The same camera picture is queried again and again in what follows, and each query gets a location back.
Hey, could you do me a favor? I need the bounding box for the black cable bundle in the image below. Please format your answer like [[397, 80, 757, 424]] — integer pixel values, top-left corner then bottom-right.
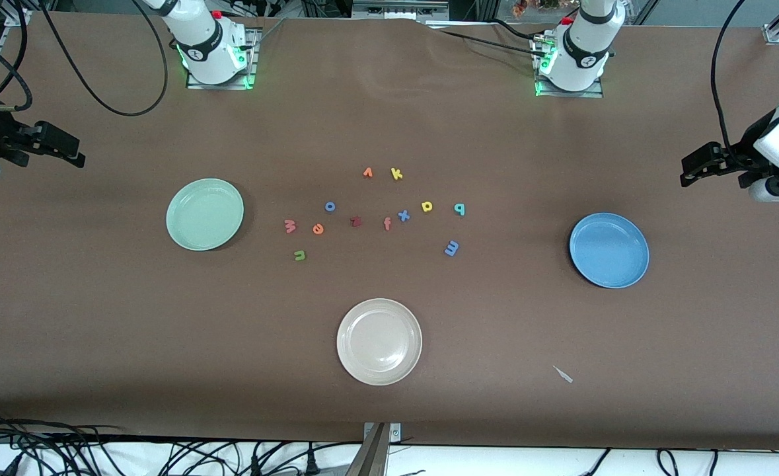
[[0, 407, 363, 476]]

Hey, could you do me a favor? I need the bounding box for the beige plate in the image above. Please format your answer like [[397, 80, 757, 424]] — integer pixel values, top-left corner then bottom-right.
[[336, 298, 424, 387]]

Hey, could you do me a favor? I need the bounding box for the grey metal post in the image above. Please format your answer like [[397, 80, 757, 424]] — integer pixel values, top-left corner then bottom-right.
[[344, 423, 390, 476]]

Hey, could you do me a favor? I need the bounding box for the grey metal box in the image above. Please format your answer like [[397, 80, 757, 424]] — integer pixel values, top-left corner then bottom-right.
[[352, 0, 451, 20]]

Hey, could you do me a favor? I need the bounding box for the orange decorative item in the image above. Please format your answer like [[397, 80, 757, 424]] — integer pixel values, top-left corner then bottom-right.
[[511, 0, 562, 17]]

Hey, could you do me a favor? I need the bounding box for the green plate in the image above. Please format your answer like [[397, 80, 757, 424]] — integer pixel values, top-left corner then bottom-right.
[[166, 178, 245, 252]]

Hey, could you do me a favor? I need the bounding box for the thin grey cable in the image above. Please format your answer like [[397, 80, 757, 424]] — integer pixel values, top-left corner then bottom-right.
[[254, 18, 287, 46]]

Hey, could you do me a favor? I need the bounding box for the silver metal bracket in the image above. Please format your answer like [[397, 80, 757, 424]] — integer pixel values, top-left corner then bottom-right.
[[363, 422, 402, 445]]

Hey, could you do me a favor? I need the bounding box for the brown table cover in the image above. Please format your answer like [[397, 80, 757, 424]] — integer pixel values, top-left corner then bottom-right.
[[0, 10, 779, 450]]

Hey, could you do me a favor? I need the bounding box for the blue plate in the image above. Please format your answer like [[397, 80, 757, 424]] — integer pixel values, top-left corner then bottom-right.
[[569, 212, 650, 290]]

